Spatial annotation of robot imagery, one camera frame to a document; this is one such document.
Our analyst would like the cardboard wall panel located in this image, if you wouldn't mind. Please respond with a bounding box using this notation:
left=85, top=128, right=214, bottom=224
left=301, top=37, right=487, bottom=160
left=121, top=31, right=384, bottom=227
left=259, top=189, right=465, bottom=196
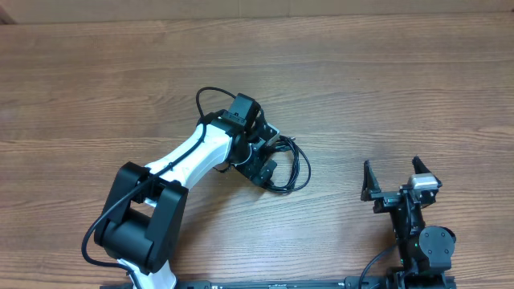
left=1, top=0, right=513, bottom=24

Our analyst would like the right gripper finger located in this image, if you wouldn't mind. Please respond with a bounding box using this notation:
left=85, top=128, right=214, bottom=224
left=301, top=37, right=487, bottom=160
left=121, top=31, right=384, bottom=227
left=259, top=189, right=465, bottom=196
left=411, top=156, right=443, bottom=188
left=361, top=160, right=381, bottom=201

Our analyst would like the black cable bundle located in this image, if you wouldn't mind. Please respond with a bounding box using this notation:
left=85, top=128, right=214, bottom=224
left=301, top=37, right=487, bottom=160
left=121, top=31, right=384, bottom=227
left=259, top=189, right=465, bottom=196
left=260, top=134, right=312, bottom=196

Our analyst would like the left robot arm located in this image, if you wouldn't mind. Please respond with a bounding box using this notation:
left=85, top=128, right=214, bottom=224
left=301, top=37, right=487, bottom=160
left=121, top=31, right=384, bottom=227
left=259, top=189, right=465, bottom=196
left=84, top=94, right=281, bottom=288

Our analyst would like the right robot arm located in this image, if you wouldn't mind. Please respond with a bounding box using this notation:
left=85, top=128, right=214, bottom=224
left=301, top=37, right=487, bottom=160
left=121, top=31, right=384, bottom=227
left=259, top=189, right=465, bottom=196
left=357, top=157, right=456, bottom=288

